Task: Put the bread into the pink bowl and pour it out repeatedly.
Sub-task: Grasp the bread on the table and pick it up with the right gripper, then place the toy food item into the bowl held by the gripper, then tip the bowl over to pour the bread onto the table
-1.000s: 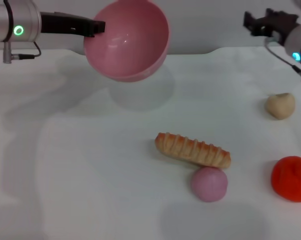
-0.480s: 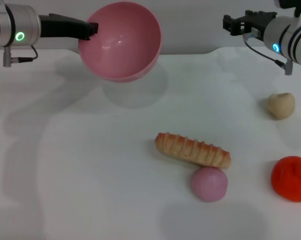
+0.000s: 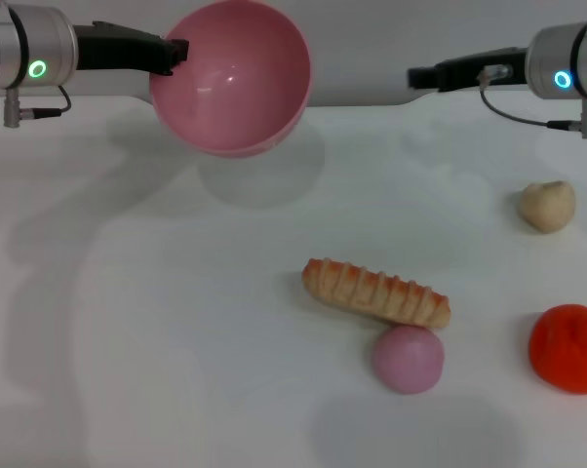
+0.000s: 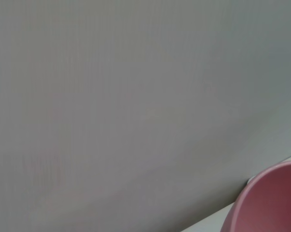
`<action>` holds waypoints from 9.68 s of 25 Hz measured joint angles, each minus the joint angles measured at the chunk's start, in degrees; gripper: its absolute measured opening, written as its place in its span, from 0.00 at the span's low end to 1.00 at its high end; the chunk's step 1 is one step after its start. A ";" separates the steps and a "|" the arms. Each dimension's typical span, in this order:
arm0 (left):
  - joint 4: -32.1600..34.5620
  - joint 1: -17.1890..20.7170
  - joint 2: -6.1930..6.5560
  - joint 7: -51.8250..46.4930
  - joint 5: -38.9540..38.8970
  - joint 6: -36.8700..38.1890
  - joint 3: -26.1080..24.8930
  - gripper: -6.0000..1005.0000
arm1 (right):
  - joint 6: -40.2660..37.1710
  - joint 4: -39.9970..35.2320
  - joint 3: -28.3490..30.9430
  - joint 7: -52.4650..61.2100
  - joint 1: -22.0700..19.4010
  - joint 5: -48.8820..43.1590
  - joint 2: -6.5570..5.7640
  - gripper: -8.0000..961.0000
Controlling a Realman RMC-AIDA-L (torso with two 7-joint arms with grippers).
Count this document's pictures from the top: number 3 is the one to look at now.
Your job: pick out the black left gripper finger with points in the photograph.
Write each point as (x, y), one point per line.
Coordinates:
(177, 51)

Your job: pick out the red-orange round bread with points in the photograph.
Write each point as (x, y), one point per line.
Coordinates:
(569, 348)

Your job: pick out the pink round bun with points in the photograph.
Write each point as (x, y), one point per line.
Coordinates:
(406, 361)

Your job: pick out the beige heart-shaped bun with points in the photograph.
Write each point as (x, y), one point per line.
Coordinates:
(546, 207)

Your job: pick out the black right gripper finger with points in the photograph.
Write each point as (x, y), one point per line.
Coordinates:
(422, 78)

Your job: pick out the orange striped bread roll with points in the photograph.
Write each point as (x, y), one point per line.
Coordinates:
(376, 292)

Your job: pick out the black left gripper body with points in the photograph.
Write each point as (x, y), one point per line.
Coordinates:
(118, 49)

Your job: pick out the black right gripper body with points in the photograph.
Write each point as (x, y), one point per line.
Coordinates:
(483, 70)

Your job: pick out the pink plastic bowl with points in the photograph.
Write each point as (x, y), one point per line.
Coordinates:
(230, 83)

